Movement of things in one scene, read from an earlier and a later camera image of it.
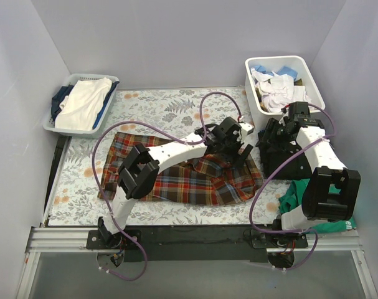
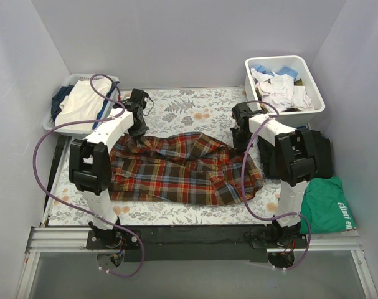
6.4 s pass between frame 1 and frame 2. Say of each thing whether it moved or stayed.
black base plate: stayed
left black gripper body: moved
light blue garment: stayed
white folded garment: stayed
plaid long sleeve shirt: stayed
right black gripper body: moved
